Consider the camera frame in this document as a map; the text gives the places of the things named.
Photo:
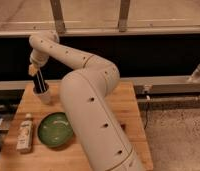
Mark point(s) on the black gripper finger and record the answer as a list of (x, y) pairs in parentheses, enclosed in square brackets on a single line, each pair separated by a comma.
[(42, 83), (36, 83)]

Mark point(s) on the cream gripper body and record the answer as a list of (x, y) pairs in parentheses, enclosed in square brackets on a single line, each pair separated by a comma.
[(32, 70)]

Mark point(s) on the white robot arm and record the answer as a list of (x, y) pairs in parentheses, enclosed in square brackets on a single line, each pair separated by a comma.
[(82, 95)]

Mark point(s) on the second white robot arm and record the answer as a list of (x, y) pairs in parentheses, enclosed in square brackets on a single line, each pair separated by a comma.
[(195, 75)]

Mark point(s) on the green bowl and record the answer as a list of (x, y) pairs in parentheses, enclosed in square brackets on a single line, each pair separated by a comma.
[(55, 130)]

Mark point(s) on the white bottle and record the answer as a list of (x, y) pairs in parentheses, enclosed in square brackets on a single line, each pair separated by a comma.
[(24, 140)]

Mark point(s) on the wooden table board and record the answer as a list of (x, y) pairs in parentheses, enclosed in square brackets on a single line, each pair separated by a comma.
[(69, 157)]

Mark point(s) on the left metal post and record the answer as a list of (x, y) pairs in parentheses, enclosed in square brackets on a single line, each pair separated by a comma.
[(58, 16)]

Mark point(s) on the metal post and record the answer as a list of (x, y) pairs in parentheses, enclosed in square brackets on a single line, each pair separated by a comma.
[(123, 15), (58, 16)]

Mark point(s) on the right metal post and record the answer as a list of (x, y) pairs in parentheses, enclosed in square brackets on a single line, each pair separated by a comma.
[(123, 15)]

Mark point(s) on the metal rail frame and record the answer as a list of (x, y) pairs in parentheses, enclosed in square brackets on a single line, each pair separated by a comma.
[(11, 91)]

